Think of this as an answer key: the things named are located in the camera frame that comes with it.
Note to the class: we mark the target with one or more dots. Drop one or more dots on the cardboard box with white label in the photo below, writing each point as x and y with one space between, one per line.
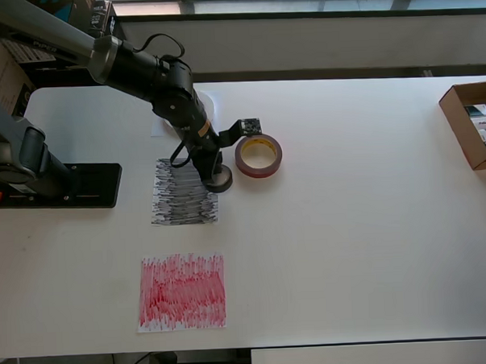
0 75

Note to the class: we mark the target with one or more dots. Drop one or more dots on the blank white paper sheet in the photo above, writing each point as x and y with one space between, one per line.
156 131

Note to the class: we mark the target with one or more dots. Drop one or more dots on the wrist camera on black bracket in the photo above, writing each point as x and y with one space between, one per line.
249 126

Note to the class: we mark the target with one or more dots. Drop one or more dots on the red scribbled paper sheet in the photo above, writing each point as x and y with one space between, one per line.
179 297

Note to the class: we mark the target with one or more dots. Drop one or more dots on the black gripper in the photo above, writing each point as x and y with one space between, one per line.
205 157

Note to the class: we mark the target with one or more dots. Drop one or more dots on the open brown cardboard box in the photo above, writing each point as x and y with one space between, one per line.
462 132

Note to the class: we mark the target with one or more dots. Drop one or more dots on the black scribbled paper sheet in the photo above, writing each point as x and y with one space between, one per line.
179 205

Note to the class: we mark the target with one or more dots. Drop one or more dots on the black printed box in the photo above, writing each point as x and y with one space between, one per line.
117 28
98 15

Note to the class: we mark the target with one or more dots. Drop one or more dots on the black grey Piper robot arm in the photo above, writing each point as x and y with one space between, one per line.
67 40

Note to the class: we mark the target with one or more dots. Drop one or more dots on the red tape roll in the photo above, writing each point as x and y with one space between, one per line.
258 172

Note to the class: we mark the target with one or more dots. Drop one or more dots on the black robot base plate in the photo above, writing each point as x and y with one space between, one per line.
102 188

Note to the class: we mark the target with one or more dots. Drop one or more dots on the black tape roll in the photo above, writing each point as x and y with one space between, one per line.
226 182

